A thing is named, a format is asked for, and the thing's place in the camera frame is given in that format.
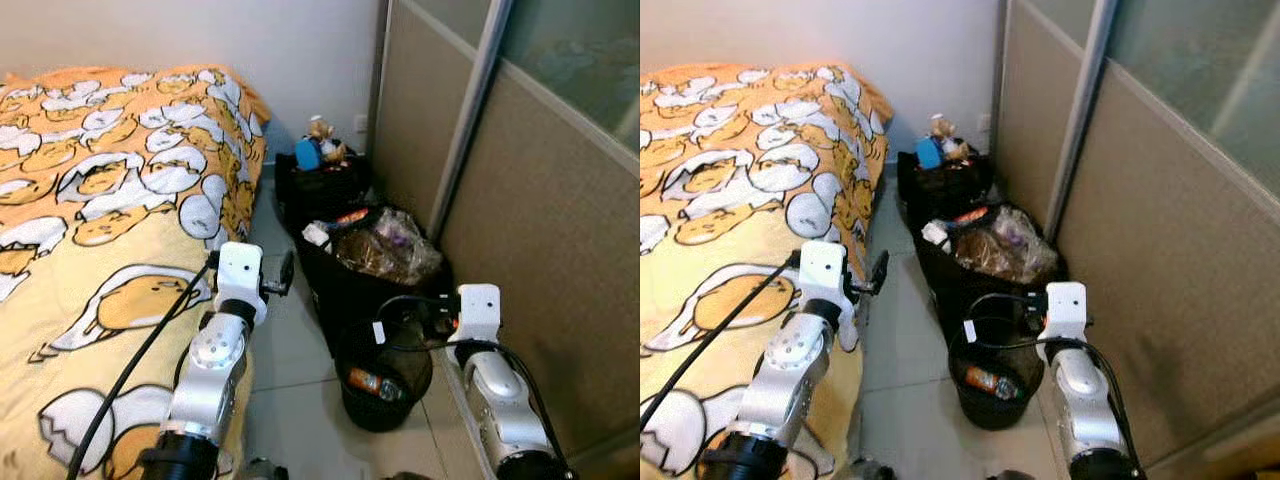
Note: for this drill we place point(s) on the orange label bottle green cap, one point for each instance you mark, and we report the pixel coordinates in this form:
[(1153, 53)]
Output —
[(985, 380), (365, 380)]

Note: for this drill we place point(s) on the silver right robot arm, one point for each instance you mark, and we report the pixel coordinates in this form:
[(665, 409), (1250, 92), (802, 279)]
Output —
[(500, 400), (1085, 400)]

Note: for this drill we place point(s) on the small white item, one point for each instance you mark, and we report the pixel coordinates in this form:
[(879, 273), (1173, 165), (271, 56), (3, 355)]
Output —
[(317, 235), (936, 233)]

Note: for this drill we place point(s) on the large black bag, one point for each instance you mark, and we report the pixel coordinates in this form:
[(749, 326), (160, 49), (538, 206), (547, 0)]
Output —
[(940, 290), (330, 290)]

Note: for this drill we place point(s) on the clear crumpled plastic bag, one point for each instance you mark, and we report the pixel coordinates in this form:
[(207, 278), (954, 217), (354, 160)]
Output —
[(1000, 250), (385, 250)]

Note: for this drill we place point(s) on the orange packet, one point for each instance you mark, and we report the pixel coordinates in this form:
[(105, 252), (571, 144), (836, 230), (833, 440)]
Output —
[(970, 215), (352, 216)]

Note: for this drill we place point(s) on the small black bag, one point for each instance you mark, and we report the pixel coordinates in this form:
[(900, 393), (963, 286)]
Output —
[(320, 190), (940, 190)]

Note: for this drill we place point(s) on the black mesh trash bin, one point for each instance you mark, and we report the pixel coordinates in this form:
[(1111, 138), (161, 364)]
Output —
[(990, 412), (385, 412)]

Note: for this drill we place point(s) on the blue round item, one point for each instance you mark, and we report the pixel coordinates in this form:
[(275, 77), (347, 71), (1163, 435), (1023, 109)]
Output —
[(928, 152), (308, 153)]

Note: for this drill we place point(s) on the brown sliding wardrobe door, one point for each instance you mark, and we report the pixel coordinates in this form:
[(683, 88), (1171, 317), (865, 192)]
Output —
[(1040, 120), (560, 250), (420, 120), (1180, 250)]

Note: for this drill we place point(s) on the small brown teddy bear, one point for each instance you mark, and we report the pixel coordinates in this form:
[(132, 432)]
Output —
[(942, 128), (322, 128)]

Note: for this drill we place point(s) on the yellow cartoon egg duvet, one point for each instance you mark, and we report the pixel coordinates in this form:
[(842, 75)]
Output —
[(740, 200), (100, 200)]

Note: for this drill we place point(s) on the left robot leg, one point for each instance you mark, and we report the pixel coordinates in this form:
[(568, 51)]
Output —
[(872, 470), (268, 470)]

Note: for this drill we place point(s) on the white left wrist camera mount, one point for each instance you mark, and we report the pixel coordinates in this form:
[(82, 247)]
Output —
[(240, 270), (822, 268)]

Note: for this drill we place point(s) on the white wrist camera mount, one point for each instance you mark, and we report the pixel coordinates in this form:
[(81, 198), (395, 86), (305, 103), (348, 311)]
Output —
[(240, 270), (1068, 305), (480, 310), (822, 268)]

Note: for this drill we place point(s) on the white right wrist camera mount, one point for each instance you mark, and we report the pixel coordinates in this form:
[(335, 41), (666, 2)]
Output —
[(1068, 305), (480, 310)]

